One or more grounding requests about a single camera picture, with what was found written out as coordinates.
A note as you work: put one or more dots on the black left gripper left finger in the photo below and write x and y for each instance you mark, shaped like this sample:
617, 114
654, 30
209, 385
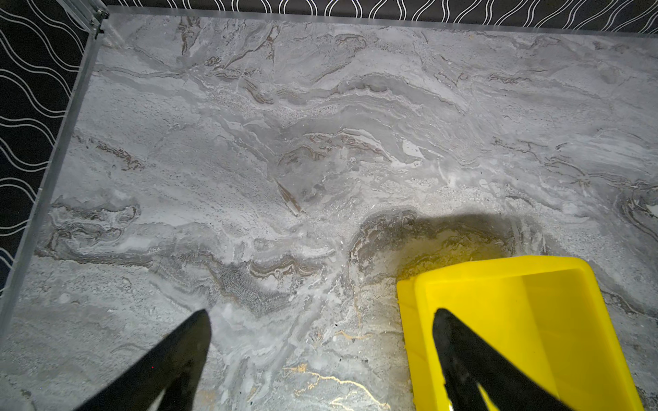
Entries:
169, 372

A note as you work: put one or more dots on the yellow plastic bin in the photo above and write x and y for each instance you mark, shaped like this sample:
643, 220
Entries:
544, 314

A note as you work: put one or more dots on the aluminium left table edge rail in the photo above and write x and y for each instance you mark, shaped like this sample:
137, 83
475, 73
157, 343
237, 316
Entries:
25, 252

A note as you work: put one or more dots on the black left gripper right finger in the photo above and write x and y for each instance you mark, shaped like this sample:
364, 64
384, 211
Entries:
471, 368

